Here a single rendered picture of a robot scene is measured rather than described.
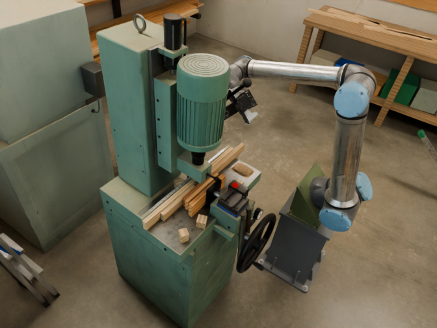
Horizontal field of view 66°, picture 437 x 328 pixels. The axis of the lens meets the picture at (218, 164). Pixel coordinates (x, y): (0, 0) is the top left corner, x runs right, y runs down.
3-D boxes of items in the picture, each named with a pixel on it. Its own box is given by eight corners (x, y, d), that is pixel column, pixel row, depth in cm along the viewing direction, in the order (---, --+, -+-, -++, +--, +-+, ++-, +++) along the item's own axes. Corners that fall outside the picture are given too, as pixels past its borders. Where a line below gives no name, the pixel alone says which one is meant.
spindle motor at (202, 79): (203, 160, 121) (209, 83, 100) (166, 139, 128) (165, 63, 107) (230, 137, 132) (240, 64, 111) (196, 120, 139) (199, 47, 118)
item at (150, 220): (146, 230, 132) (145, 222, 129) (142, 228, 133) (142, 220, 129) (232, 155, 170) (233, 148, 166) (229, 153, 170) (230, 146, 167)
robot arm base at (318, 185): (320, 170, 191) (335, 166, 184) (334, 198, 194) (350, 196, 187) (305, 187, 179) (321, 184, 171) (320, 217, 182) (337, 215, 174)
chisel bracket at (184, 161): (201, 187, 140) (201, 172, 135) (175, 171, 146) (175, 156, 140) (211, 177, 145) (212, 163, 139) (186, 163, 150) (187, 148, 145)
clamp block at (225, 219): (233, 235, 138) (236, 222, 132) (207, 218, 143) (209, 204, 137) (253, 213, 147) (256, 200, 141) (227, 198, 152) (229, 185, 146)
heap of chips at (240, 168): (247, 178, 158) (248, 176, 157) (230, 168, 162) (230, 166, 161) (255, 170, 163) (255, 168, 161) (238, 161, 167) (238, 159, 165)
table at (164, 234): (198, 279, 125) (199, 271, 121) (140, 235, 137) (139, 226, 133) (276, 189, 163) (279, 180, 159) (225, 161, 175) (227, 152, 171)
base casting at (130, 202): (190, 268, 143) (191, 256, 137) (101, 201, 165) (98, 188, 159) (247, 206, 171) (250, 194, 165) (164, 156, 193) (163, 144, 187)
